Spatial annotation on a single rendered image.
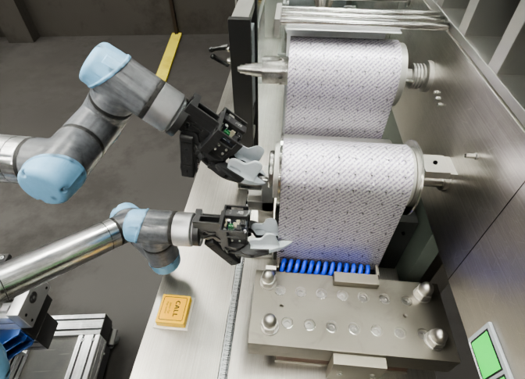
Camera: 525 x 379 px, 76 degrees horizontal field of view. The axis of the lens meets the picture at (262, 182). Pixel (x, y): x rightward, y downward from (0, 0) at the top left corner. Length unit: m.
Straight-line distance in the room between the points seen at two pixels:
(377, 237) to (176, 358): 0.52
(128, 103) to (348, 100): 0.46
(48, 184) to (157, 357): 0.49
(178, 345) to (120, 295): 1.21
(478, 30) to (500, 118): 0.23
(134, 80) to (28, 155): 0.19
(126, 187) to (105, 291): 0.79
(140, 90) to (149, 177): 2.03
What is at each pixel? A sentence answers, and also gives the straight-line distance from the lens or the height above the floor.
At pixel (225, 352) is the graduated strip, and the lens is 0.86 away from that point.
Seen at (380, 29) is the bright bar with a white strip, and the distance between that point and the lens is 0.81.
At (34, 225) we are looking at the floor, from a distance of 2.60.
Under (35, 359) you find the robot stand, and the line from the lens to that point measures 1.83.
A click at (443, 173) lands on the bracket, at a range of 0.69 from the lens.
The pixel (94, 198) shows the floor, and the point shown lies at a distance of 2.58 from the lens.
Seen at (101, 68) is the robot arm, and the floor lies 1.48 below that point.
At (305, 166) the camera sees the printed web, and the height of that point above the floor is 1.30.
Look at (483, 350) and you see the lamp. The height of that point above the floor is 1.18.
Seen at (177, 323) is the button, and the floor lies 0.92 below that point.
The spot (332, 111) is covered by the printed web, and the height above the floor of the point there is 1.28.
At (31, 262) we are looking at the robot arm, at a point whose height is 1.10.
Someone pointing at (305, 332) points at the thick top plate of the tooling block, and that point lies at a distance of 0.73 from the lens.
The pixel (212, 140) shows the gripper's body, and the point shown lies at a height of 1.36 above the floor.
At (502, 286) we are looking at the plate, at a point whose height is 1.27.
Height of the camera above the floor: 1.71
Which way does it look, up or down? 45 degrees down
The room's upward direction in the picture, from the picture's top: straight up
